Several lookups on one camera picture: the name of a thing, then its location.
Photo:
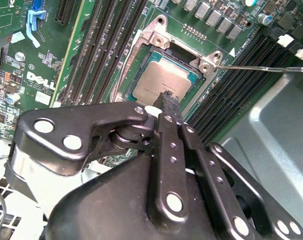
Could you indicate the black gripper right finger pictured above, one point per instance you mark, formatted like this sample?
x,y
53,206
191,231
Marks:
x,y
210,172

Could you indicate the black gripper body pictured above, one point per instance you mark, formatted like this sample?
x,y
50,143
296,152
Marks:
x,y
104,212

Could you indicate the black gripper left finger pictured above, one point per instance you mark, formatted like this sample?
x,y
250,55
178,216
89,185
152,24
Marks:
x,y
66,120

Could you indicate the silver CPU green edge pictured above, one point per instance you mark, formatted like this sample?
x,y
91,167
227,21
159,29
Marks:
x,y
164,77

